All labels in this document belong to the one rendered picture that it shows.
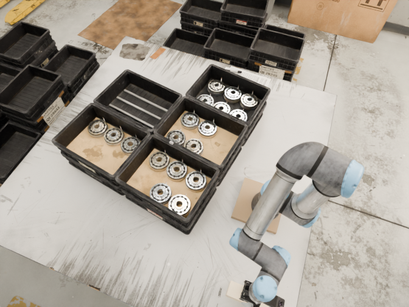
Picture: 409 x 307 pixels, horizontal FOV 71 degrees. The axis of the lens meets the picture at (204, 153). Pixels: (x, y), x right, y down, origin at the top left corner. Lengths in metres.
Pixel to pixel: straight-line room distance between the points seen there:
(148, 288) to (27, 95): 1.71
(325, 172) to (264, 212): 0.24
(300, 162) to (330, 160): 0.09
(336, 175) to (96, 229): 1.13
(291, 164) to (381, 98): 2.50
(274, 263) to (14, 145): 2.10
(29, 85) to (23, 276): 1.38
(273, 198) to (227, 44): 2.04
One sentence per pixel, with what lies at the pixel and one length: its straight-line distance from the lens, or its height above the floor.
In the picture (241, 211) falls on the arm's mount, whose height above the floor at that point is 0.73.
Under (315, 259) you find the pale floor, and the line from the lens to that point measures 2.31.
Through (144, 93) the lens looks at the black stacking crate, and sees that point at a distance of 1.79.
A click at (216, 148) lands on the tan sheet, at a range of 1.53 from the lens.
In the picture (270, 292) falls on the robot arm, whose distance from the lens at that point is 1.05.
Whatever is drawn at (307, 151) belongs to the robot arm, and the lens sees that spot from 0.95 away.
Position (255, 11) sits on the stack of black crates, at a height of 0.50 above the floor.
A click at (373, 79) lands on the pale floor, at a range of 3.54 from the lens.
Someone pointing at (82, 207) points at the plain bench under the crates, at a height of 0.70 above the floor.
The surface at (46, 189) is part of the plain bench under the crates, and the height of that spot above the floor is 0.70.
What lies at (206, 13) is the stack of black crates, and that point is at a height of 0.38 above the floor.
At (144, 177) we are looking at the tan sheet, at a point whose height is 0.83.
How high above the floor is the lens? 2.12
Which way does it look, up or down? 59 degrees down
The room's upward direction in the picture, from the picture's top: 2 degrees clockwise
